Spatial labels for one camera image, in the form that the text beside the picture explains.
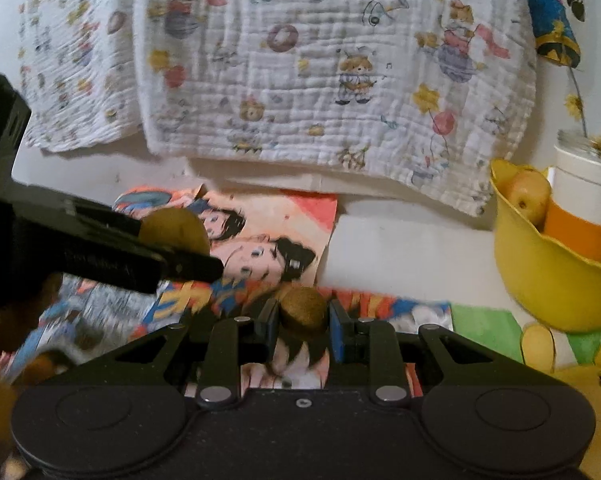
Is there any apple in yellow bowl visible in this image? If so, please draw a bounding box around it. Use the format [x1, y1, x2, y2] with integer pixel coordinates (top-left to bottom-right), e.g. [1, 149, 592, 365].
[503, 169, 552, 229]

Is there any wide printed white blanket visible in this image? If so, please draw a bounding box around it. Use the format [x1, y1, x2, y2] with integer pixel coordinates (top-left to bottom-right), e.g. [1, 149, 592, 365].
[134, 0, 540, 219]

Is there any small yellow round fruit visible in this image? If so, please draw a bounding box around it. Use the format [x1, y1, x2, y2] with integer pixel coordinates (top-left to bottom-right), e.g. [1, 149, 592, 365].
[139, 207, 211, 257]

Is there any green and yellow bear drawing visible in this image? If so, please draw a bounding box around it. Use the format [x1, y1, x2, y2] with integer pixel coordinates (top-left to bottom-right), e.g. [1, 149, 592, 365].
[449, 304, 601, 466]

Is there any brown round fruit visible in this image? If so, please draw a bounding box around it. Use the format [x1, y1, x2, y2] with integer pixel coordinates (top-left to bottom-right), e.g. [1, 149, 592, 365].
[278, 285, 328, 342]

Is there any white and orange jar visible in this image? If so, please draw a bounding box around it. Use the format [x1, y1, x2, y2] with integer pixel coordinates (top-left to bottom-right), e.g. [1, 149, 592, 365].
[543, 129, 601, 264]

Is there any yellow plastic bowl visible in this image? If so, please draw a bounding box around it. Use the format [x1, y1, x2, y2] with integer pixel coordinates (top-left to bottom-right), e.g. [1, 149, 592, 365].
[489, 158, 601, 334]

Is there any colourful wall poster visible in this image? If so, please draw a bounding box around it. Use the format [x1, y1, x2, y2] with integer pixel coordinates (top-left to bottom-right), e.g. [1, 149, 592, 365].
[517, 0, 590, 69]

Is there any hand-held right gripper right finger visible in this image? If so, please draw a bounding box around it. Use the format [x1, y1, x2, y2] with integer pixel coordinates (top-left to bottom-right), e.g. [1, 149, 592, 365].
[329, 299, 487, 407]

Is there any red-edged cartoon poster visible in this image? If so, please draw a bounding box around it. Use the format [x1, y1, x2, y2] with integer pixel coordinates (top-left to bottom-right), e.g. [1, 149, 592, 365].
[112, 185, 340, 290]

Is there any grey manga poster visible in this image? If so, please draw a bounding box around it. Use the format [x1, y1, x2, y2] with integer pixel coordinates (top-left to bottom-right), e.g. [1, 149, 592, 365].
[0, 274, 167, 388]

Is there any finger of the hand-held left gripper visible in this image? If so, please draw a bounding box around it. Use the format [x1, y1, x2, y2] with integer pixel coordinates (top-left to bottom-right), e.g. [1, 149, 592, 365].
[64, 198, 144, 245]
[154, 247, 225, 284]

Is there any narrow printed white blanket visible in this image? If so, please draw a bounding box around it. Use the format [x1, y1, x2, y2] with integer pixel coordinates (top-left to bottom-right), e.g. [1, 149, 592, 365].
[17, 0, 152, 154]

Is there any blue and orange cartoon poster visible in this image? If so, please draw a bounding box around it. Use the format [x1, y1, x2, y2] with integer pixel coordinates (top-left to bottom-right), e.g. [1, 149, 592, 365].
[144, 280, 455, 396]

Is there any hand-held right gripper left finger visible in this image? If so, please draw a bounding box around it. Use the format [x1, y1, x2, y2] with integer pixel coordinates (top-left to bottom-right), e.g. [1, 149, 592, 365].
[113, 297, 281, 408]

